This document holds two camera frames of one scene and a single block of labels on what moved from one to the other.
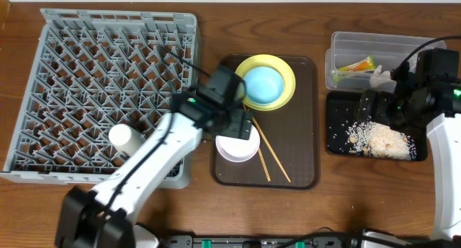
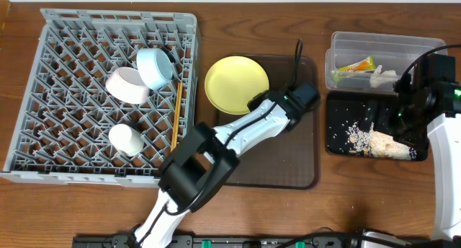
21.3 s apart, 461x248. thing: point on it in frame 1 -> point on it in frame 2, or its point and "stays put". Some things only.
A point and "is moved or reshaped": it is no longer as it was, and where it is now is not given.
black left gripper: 238,125 -> 257,100
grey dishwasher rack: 90,71 stays put
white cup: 125,138 stays put
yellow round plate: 270,60 is moved or reshaped
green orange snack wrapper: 364,65 stays put
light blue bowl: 263,85 -> 155,67
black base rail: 257,241 stays put
